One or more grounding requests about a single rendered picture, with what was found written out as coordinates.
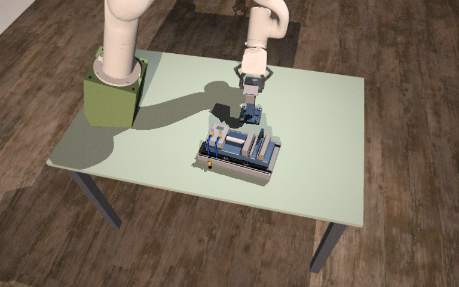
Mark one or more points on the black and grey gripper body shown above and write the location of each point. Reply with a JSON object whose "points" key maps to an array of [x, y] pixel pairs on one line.
{"points": [[254, 61]]}

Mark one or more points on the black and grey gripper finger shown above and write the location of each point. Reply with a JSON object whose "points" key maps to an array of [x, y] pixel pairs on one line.
{"points": [[239, 75], [265, 78]]}

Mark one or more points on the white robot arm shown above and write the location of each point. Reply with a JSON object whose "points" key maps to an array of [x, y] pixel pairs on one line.
{"points": [[115, 66]]}

